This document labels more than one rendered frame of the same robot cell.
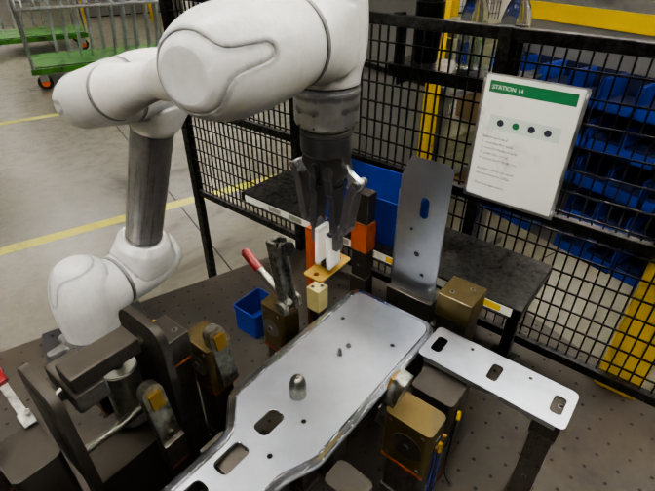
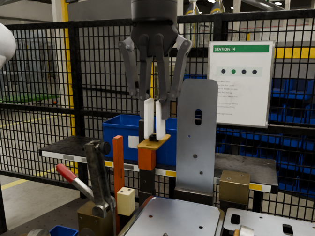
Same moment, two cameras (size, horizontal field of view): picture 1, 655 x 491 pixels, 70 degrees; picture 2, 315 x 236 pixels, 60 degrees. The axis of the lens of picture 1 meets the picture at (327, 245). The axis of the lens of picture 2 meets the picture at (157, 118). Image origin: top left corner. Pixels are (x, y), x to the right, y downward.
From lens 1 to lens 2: 0.38 m
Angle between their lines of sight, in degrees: 27
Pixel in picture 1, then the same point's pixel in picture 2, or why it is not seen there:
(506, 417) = not seen: outside the picture
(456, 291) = (231, 178)
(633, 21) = not seen: hidden behind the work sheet
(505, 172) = (231, 102)
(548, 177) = (260, 99)
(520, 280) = (263, 169)
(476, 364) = (271, 227)
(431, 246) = (206, 146)
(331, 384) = not seen: outside the picture
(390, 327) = (192, 215)
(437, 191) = (206, 101)
